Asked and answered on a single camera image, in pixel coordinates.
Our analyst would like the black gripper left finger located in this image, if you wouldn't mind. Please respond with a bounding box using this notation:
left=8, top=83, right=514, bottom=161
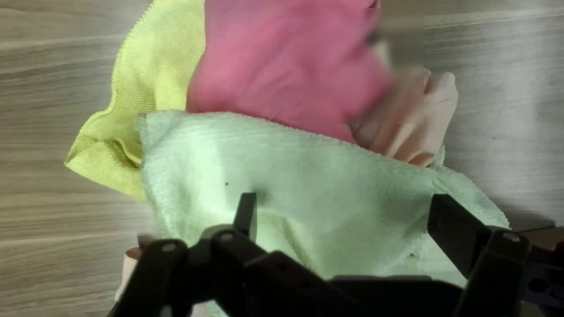
left=108, top=193, right=332, bottom=317

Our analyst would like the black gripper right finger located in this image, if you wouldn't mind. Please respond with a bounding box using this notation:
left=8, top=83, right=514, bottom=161
left=427, top=194, right=564, bottom=317

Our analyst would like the light green towel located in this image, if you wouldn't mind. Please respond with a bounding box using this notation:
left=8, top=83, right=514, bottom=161
left=138, top=112, right=512, bottom=289

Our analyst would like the peach shirt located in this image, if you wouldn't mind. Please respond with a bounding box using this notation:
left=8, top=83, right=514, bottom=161
left=352, top=41, right=461, bottom=170

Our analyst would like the pink shirt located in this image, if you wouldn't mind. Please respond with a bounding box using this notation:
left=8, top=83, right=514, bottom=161
left=186, top=0, right=396, bottom=145

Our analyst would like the yellow towel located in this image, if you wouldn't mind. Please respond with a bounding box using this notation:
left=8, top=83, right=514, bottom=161
left=64, top=0, right=209, bottom=203

